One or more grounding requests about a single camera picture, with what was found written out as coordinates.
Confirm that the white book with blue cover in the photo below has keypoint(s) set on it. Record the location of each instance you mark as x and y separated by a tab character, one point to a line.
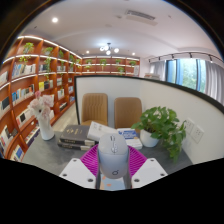
131	136

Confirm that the ceiling air vent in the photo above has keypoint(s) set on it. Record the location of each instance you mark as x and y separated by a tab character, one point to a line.
140	16

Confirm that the white vase with pink flowers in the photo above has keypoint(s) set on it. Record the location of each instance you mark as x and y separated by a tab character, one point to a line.
46	128

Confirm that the orange wooden shelf unit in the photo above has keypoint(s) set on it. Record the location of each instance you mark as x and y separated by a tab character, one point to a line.
20	86

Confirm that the white computer mouse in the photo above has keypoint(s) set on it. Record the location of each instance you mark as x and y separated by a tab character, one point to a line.
113	160

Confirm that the tan upholstered chair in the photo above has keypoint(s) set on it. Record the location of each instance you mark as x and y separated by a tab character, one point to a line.
95	108
127	111

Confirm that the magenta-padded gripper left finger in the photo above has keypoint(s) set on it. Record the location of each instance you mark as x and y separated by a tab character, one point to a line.
76	172

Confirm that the recessed ceiling spotlights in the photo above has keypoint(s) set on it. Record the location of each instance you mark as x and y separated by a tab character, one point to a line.
55	20

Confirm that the thick dark hardcover book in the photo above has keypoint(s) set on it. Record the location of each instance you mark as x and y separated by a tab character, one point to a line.
75	133

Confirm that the green plant in white pot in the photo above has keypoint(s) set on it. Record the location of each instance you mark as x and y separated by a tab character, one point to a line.
160	123

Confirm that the white curtain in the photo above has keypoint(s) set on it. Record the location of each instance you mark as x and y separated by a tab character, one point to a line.
215	80
158	68

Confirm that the window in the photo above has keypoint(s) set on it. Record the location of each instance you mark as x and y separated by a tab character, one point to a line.
188	73

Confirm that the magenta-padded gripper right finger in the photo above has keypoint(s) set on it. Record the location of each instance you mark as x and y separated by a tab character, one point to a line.
150	172

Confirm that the black multi-bulb ceiling lamp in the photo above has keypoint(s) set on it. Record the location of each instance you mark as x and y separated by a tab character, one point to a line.
108	48

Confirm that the thin dark hardcover book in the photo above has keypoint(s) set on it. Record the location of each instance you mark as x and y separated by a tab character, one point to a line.
71	145

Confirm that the black ceiling track light rail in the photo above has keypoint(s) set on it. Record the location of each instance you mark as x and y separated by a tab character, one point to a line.
186	55

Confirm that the white wall socket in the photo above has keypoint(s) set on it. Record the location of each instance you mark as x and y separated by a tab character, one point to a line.
189	126
198	134

